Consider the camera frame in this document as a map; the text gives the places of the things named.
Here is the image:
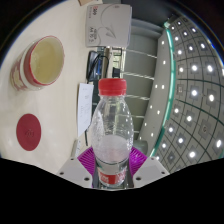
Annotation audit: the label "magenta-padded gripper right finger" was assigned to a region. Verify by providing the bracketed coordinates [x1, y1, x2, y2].
[125, 146, 171, 189]

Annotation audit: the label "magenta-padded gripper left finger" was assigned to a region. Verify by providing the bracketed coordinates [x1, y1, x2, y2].
[55, 147, 98, 189]

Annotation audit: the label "clear red-capped water bottle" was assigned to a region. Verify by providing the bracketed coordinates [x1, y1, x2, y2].
[90, 78, 135, 188]

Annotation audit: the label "flat round red coaster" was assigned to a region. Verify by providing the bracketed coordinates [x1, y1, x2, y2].
[15, 113, 43, 152]

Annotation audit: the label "round ceiling lights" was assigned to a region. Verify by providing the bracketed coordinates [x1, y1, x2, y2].
[146, 16, 224, 168]

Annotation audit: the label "red and cream mug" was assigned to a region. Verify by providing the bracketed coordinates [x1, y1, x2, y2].
[9, 35, 65, 92]

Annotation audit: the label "white cardboard paper box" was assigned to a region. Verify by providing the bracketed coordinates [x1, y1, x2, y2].
[85, 3, 133, 49]

